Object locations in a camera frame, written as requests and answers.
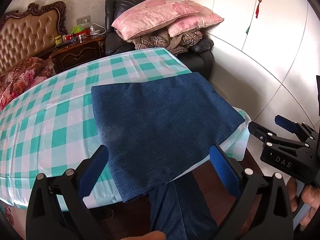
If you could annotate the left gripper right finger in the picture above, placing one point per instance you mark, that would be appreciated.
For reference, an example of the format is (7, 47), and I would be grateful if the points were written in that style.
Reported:
(273, 218)

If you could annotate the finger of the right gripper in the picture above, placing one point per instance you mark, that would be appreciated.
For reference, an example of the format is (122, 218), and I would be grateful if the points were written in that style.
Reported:
(302, 131)
(270, 138)

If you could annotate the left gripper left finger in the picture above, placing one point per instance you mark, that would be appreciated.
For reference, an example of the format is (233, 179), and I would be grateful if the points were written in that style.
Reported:
(56, 209)

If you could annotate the dark blue denim pants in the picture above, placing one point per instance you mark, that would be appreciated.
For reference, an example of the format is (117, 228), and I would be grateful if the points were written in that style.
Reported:
(154, 132)

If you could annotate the white wardrobe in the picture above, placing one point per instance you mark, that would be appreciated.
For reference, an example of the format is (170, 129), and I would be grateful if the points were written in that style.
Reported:
(267, 65)

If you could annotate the teal checkered bed sheet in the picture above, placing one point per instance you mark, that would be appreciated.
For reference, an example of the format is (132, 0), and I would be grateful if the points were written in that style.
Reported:
(51, 127)

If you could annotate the black leather armchair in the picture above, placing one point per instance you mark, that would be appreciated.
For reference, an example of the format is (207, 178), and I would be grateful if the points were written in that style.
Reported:
(191, 48)

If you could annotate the plaid folded blanket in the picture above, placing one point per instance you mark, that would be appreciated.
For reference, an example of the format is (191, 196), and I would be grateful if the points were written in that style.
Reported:
(161, 39)

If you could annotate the red floral quilt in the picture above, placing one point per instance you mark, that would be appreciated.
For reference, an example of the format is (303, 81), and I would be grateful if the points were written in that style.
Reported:
(23, 77)

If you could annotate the dark wooden nightstand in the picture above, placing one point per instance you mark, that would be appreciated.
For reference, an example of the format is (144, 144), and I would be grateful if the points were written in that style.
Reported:
(75, 53)

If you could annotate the pink satin pillow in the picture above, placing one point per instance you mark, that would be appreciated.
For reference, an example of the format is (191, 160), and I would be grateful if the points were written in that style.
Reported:
(149, 16)

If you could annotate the yellow jar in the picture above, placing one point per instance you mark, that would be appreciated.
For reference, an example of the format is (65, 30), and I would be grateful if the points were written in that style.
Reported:
(58, 40)

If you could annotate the red tin box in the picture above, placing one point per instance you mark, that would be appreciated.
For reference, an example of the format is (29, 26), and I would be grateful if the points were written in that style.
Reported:
(72, 37)

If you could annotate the tufted beige headboard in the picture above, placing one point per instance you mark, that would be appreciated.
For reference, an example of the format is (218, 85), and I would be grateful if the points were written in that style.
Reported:
(30, 33)

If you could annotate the green crumpled bag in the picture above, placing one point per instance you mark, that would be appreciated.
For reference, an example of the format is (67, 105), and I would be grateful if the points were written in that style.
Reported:
(77, 29)

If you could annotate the wall power socket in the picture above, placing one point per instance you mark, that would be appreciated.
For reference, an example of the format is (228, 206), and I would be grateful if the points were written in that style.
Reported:
(83, 20)

